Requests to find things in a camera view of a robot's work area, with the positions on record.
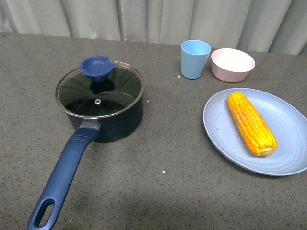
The yellow corn cob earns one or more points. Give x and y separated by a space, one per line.
254 130

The light blue plate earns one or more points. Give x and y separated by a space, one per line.
286 122

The glass lid with blue knob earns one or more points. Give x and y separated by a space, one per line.
99 88

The dark blue saucepan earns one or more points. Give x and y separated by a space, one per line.
101 119

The white curtain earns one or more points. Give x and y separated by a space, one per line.
276 26

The light blue plastic cup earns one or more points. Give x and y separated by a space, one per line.
194 55

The pink plastic bowl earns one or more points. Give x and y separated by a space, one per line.
231 65

